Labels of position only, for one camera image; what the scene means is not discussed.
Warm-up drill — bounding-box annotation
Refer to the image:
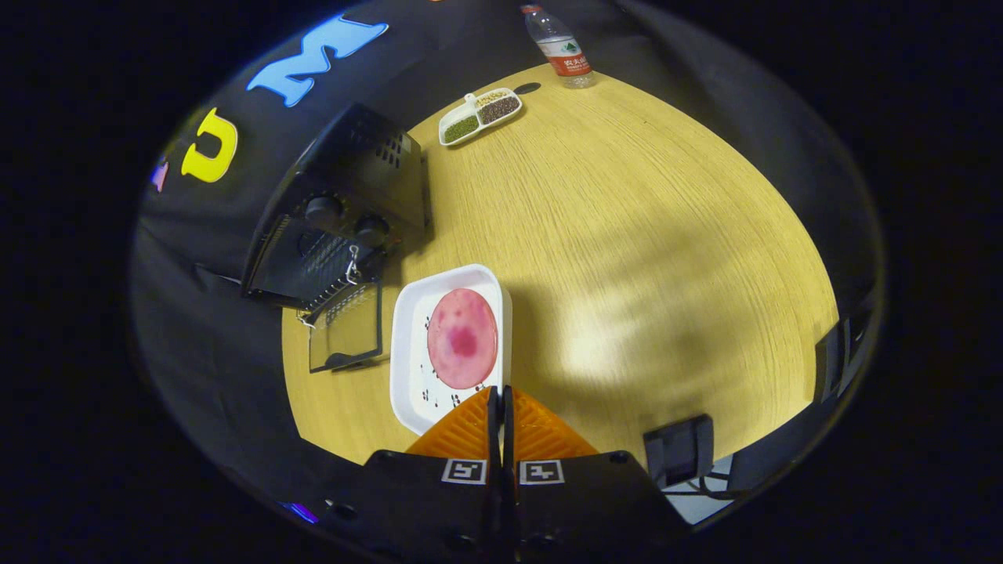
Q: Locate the oven wire rack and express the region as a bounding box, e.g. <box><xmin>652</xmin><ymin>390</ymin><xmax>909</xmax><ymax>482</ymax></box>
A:
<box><xmin>298</xmin><ymin>231</ymin><xmax>365</xmax><ymax>326</ymax></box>

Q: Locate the small black boxy object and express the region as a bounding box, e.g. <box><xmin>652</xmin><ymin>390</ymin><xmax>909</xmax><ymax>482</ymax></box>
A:
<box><xmin>643</xmin><ymin>414</ymin><xmax>716</xmax><ymax>489</ymax></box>

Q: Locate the white divided bean dish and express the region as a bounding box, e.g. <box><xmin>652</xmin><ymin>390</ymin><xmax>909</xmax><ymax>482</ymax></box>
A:
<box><xmin>438</xmin><ymin>88</ymin><xmax>523</xmax><ymax>147</ymax></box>

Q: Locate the pink round ham slice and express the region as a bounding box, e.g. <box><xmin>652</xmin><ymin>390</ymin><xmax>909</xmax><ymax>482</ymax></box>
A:
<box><xmin>427</xmin><ymin>288</ymin><xmax>499</xmax><ymax>390</ymax></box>

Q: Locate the white square plate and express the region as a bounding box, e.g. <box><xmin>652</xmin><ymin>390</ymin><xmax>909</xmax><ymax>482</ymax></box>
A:
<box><xmin>389</xmin><ymin>264</ymin><xmax>514</xmax><ymax>436</ymax></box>

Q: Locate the black toaster oven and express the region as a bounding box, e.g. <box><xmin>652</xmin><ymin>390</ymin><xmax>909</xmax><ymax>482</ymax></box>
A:
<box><xmin>239</xmin><ymin>102</ymin><xmax>432</xmax><ymax>373</ymax></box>

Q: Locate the clear bottle with red label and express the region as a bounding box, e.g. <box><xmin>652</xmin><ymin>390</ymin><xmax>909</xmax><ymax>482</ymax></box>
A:
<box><xmin>521</xmin><ymin>4</ymin><xmax>596</xmax><ymax>89</ymax></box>

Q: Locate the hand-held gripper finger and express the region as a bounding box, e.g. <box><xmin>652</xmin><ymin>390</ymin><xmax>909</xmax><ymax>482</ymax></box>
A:
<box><xmin>501</xmin><ymin>385</ymin><xmax>694</xmax><ymax>553</ymax></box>
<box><xmin>333</xmin><ymin>385</ymin><xmax>504</xmax><ymax>553</ymax></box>

